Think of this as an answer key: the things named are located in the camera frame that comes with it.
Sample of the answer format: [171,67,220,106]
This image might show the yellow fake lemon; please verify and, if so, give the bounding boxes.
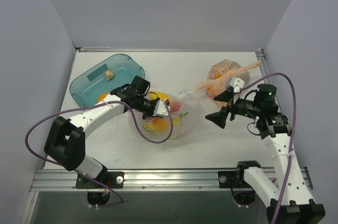
[147,91,170,101]

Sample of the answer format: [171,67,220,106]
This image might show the small beige fake garlic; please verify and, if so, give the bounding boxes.
[105,70,115,81]

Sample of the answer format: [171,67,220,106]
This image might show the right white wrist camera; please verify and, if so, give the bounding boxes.
[226,77,245,94]

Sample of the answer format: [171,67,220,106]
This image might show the clear printed plastic bag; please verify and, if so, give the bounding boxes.
[128,91,202,142]

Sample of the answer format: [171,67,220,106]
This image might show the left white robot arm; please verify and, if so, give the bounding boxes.
[44,76,165,188]

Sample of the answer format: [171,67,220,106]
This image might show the orange yellow fake mango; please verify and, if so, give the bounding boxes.
[152,118,171,133]

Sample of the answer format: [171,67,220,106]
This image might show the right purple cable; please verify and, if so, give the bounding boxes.
[239,72,296,224]

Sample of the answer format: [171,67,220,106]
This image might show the front aluminium rail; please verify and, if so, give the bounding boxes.
[29,167,315,192]

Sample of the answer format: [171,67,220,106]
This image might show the red fake apple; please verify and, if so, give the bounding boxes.
[170,101,181,113]

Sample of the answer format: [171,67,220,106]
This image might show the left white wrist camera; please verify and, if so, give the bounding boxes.
[153,98,170,118]

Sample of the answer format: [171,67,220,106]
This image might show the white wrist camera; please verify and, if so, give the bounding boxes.
[153,98,170,118]
[226,77,245,94]

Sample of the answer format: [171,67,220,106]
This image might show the small orange fake fruit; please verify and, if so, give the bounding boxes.
[97,93,108,103]

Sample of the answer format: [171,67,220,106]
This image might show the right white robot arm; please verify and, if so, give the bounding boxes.
[206,83,325,223]

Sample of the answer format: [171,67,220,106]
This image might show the teal plastic fruit tray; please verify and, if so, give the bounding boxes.
[69,53,145,107]

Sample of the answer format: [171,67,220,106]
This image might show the orange tied plastic bag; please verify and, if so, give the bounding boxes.
[195,59,261,108]

